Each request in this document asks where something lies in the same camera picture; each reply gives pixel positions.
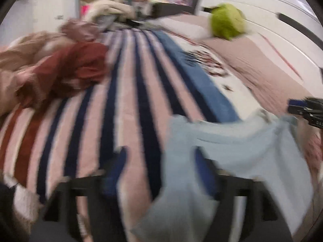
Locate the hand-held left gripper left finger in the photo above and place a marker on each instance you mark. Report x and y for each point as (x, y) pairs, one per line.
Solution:
(116, 171)

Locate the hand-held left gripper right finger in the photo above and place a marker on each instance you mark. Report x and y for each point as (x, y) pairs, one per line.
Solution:
(204, 176)

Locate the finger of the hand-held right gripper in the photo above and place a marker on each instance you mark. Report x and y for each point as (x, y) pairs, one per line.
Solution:
(314, 121)
(296, 104)

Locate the light blue garment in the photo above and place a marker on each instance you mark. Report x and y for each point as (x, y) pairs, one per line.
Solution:
(252, 151)

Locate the dark navy garment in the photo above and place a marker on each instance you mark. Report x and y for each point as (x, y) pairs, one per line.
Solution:
(6, 199)

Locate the strawberry print pillow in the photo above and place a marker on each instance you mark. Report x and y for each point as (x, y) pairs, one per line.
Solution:
(314, 151)

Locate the striped blanket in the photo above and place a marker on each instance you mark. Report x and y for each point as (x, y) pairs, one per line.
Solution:
(131, 93)

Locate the beige brown garment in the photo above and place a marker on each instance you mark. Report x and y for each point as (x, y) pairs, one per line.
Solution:
(25, 206)

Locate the white bed headboard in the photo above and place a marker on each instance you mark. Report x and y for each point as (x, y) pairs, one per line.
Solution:
(265, 7)

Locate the green plush toy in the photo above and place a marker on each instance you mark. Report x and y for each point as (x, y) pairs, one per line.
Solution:
(227, 21)

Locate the dark red garment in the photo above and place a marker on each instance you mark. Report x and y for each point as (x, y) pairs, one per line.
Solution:
(75, 68)

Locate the white pink pillow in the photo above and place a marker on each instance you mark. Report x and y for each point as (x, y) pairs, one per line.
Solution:
(186, 26)

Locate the pink satin garment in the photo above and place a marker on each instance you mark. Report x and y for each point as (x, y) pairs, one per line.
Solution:
(80, 30)

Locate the grey garment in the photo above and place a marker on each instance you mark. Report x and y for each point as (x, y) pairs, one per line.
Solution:
(107, 21)

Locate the beige duvet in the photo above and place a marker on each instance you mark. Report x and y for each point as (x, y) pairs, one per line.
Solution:
(15, 55)

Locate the dark desk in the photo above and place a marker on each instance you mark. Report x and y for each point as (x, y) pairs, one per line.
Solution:
(171, 8)

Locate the cream bedding pile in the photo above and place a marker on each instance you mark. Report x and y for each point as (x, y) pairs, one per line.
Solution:
(108, 7)

